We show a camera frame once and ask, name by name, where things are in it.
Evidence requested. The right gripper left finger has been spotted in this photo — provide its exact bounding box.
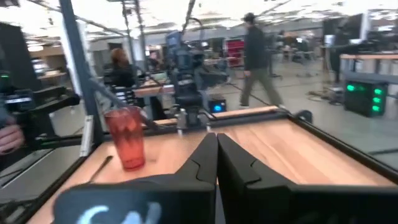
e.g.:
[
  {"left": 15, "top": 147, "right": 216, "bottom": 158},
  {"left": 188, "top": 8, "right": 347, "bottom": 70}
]
[{"left": 54, "top": 132, "right": 218, "bottom": 224}]

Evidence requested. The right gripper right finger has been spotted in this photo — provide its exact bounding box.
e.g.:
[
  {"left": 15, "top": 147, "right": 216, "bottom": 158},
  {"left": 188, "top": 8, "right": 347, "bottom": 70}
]
[{"left": 217, "top": 133, "right": 398, "bottom": 224}]

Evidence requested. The red translucent plastic cup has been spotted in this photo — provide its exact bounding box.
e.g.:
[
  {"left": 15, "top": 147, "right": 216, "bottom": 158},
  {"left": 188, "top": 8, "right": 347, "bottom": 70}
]
[{"left": 103, "top": 105, "right": 146, "bottom": 171}]

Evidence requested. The black box with blue light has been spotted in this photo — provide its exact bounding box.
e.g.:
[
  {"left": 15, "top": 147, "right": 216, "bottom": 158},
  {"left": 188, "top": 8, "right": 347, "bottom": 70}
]
[{"left": 208, "top": 98, "right": 227, "bottom": 113}]

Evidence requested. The red cabinet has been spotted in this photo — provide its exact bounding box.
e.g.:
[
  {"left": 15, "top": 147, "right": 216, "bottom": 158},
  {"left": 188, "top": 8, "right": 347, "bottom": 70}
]
[{"left": 224, "top": 39, "right": 246, "bottom": 68}]

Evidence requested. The seated person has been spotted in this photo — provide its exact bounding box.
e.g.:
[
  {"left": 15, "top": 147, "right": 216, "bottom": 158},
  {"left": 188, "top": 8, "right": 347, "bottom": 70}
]
[{"left": 104, "top": 48, "right": 137, "bottom": 90}]

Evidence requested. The walking person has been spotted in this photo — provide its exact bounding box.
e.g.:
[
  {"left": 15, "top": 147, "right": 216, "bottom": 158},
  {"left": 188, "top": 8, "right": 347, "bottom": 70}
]
[{"left": 239, "top": 12, "right": 285, "bottom": 108}]

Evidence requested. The black box with green lights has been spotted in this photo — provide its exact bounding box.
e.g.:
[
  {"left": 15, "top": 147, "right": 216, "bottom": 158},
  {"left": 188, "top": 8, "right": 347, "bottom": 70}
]
[{"left": 344, "top": 80, "right": 388, "bottom": 118}]

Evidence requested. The person's hand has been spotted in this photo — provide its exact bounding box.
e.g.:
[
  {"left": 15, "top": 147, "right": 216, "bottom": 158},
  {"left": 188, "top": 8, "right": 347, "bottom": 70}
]
[{"left": 0, "top": 124, "right": 25, "bottom": 155}]

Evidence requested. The black frame clamp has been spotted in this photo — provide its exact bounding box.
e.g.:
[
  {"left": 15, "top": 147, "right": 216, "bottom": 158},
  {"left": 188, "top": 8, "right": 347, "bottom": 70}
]
[{"left": 295, "top": 109, "right": 313, "bottom": 124}]

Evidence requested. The silver metal bracket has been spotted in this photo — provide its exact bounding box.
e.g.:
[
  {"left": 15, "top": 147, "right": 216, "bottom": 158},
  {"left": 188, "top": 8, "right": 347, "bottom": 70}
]
[{"left": 80, "top": 114, "right": 94, "bottom": 158}]

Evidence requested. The black upright frame post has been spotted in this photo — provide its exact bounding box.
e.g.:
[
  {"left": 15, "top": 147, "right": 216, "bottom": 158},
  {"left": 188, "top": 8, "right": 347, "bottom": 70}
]
[{"left": 58, "top": 0, "right": 104, "bottom": 147}]

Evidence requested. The black leader arm handle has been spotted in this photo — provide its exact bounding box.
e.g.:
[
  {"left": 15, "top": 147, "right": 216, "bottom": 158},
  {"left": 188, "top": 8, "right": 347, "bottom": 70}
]
[{"left": 0, "top": 85, "right": 81, "bottom": 150}]

